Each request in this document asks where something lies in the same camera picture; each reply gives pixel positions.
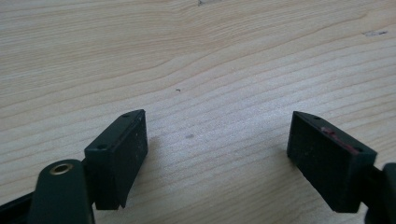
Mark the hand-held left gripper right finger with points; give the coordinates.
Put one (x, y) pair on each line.
(327, 161)

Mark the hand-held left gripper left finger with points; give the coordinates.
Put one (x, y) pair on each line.
(116, 161)

